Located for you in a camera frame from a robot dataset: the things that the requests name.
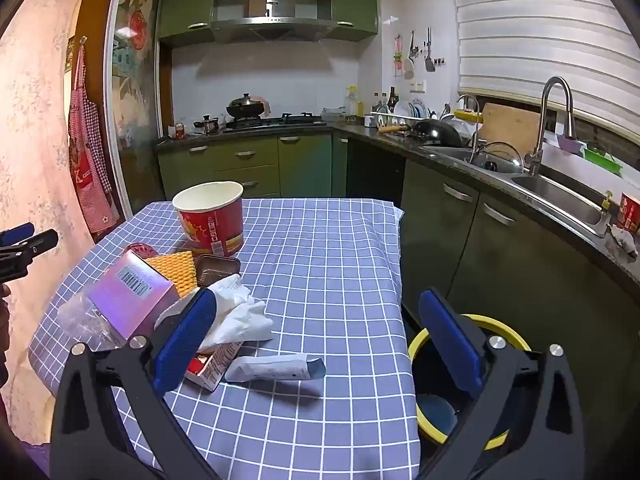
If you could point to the orange waffle sponge cloth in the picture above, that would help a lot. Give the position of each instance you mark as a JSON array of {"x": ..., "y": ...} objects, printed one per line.
[{"x": 175, "y": 270}]

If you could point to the green plastic tray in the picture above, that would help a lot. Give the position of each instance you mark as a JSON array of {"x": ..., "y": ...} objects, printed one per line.
[{"x": 602, "y": 160}]

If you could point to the blue checked tablecloth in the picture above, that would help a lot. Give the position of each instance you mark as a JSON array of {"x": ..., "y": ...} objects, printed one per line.
[{"x": 325, "y": 270}]

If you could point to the green upper kitchen cabinets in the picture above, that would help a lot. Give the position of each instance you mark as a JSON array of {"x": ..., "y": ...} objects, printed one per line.
[{"x": 185, "y": 0}]

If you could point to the purple plastic tray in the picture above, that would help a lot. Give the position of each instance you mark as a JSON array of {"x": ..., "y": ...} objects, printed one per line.
[{"x": 570, "y": 144}]

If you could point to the small steel pot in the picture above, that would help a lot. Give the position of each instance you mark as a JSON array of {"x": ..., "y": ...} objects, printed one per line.
[{"x": 207, "y": 125}]

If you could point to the steel kitchen sink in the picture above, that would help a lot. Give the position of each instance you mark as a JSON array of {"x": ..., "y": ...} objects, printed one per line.
[{"x": 555, "y": 197}]

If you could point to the red paper bucket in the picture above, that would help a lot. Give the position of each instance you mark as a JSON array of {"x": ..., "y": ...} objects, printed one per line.
[{"x": 215, "y": 225}]

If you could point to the white hanging ladle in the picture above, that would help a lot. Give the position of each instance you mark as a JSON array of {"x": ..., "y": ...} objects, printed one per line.
[{"x": 411, "y": 67}]

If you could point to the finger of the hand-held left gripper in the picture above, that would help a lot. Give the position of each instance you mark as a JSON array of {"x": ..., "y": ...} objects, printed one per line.
[
  {"x": 17, "y": 234},
  {"x": 30, "y": 252}
]

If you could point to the red checked apron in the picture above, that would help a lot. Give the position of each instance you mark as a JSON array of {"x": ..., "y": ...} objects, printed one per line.
[{"x": 87, "y": 160}]

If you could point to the black wok with lid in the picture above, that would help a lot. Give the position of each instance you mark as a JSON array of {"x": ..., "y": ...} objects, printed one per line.
[{"x": 245, "y": 107}]

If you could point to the white window blind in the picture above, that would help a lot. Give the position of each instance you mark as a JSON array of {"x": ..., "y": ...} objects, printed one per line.
[{"x": 540, "y": 35}]

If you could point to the pink hanging utensil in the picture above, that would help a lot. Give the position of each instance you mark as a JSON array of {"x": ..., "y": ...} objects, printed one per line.
[{"x": 398, "y": 60}]

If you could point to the steel range hood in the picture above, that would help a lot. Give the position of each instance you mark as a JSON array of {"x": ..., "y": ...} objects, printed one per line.
[{"x": 272, "y": 25}]

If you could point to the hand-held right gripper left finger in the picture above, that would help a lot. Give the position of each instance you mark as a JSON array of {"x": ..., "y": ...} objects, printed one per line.
[{"x": 187, "y": 330}]

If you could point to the crushed red can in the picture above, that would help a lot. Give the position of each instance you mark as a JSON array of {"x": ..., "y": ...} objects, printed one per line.
[{"x": 140, "y": 250}]

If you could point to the black gas stove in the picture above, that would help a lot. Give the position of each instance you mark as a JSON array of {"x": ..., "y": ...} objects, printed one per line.
[{"x": 280, "y": 122}]

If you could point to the clear plastic oil bottle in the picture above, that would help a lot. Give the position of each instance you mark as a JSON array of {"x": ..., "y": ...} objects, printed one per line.
[{"x": 352, "y": 105}]

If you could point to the tall steel faucet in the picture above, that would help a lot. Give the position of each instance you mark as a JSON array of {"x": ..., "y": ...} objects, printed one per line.
[{"x": 537, "y": 145}]

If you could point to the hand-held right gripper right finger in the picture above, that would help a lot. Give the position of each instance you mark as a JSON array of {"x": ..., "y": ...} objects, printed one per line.
[{"x": 450, "y": 340}]

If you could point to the yellow rimmed trash bin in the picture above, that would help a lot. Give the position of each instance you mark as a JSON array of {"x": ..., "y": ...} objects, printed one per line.
[{"x": 430, "y": 380}]

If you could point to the white wall socket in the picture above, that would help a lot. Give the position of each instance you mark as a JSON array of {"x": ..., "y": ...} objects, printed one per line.
[{"x": 417, "y": 85}]

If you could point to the dark sauce bottles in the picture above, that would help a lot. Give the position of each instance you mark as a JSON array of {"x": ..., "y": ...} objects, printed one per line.
[{"x": 392, "y": 97}]

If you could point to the small steel faucet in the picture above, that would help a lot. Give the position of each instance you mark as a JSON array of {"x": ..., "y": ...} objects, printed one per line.
[{"x": 478, "y": 115}]

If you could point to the crumpled white wrapper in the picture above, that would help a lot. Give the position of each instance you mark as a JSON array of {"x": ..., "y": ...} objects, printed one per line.
[{"x": 622, "y": 239}]

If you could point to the yellow dish tray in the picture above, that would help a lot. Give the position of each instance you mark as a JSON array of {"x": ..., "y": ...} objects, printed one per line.
[{"x": 467, "y": 116}]

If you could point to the wooden cutting board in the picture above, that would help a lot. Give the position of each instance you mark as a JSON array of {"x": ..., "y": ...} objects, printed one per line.
[{"x": 510, "y": 127}]

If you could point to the brown foil tray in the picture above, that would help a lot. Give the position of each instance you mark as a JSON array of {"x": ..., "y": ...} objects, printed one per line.
[{"x": 215, "y": 270}]

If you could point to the red and white carton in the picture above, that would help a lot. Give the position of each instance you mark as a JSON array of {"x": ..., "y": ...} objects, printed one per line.
[{"x": 215, "y": 367}]

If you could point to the white tube with blue cap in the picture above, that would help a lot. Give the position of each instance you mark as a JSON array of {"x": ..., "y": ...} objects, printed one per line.
[{"x": 270, "y": 367}]

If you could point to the white tissue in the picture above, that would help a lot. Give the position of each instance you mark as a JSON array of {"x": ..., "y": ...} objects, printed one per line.
[{"x": 235, "y": 320}]

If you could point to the sliding door with poster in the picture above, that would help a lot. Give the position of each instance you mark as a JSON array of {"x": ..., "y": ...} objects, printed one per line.
[{"x": 130, "y": 60}]

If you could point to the dish rack with dishes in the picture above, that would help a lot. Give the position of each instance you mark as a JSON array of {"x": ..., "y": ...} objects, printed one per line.
[{"x": 405, "y": 110}]

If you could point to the purple cardboard box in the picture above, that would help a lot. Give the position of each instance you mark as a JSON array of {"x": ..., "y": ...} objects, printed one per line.
[{"x": 135, "y": 310}]

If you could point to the clear plastic cup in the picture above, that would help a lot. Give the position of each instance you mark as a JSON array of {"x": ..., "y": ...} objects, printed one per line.
[{"x": 80, "y": 320}]

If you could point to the black hanging spatula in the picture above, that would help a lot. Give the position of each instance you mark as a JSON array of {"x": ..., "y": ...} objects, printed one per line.
[{"x": 430, "y": 64}]

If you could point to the clear food container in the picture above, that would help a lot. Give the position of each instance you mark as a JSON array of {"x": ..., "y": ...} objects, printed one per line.
[{"x": 332, "y": 115}]

